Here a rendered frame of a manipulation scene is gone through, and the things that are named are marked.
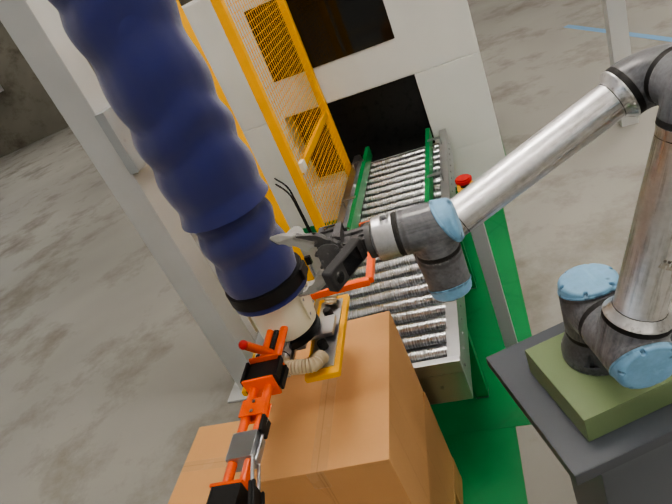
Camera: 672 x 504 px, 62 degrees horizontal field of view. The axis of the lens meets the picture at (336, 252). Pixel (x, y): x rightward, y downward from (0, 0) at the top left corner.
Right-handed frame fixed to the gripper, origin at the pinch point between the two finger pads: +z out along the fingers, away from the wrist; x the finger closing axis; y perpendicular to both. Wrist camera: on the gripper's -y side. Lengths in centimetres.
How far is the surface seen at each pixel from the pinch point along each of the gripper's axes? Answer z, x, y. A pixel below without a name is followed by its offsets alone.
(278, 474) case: 27, -60, -2
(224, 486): 19.4, -27.3, -28.6
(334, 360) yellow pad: 5.4, -40.4, 15.7
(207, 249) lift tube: 24.5, -0.3, 20.1
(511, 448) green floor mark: -28, -153, 67
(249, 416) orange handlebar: 19.7, -29.6, -9.2
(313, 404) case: 20, -59, 21
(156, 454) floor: 167, -155, 102
